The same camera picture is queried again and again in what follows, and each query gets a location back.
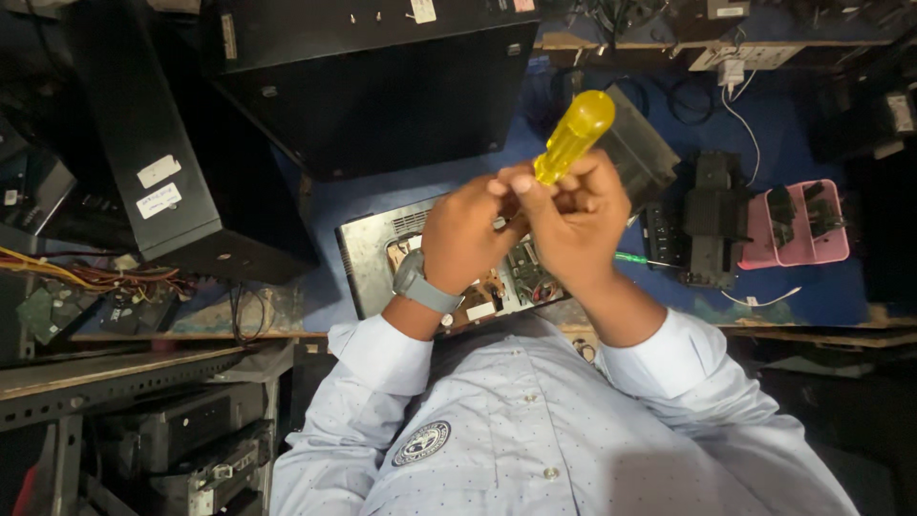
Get dark hard drive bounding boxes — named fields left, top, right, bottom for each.
left=99, top=292, right=181, bottom=335

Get bundle of yellow red wires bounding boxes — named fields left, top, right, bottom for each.
left=0, top=247, right=196, bottom=301

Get shelf with cables and devices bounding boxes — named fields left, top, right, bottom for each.
left=536, top=0, right=917, bottom=53

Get small black ribbed block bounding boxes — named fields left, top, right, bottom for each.
left=639, top=203, right=689, bottom=270

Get black device with white label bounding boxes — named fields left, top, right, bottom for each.
left=808, top=68, right=917, bottom=162

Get yellow handled screwdriver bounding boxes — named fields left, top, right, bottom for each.
left=533, top=89, right=616, bottom=187

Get blue table mat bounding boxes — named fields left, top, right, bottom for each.
left=272, top=66, right=885, bottom=329

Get pink plastic tray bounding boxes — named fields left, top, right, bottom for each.
left=738, top=179, right=851, bottom=271

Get dark electronic device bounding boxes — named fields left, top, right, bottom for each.
left=0, top=118, right=78, bottom=241

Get green handled screwdriver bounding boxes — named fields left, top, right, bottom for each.
left=614, top=251, right=683, bottom=268

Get black computer case white stickers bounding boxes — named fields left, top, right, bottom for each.
left=64, top=0, right=321, bottom=285

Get large black computer case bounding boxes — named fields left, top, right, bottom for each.
left=197, top=0, right=542, bottom=182

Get white power strip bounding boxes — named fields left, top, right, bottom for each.
left=689, top=44, right=805, bottom=73

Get black finned heatsink assembly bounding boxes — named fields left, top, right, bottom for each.
left=679, top=150, right=753, bottom=289

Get person's right hand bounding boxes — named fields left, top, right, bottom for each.
left=494, top=149, right=633, bottom=289

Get open metal power supply unit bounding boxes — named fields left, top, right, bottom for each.
left=335, top=193, right=574, bottom=336

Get grey wristwatch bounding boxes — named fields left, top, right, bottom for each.
left=392, top=248, right=465, bottom=315

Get thin black cable loop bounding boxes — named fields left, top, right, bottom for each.
left=228, top=281, right=276, bottom=348

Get long white cable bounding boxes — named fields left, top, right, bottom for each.
left=718, top=68, right=762, bottom=189

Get light blue dotted shirt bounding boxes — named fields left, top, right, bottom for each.
left=269, top=310, right=861, bottom=516

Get green circuit board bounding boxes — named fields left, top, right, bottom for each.
left=16, top=285, right=76, bottom=346

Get person's left hand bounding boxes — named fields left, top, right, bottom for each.
left=421, top=175, right=532, bottom=296

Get grey metal power supply cover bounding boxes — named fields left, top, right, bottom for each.
left=593, top=85, right=682, bottom=214

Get metal rack with equipment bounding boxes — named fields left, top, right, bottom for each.
left=0, top=343, right=296, bottom=516

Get black part in tray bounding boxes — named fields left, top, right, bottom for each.
left=801, top=181, right=848, bottom=239
left=765, top=185, right=798, bottom=249

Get short white cable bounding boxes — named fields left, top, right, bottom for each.
left=721, top=286, right=802, bottom=308

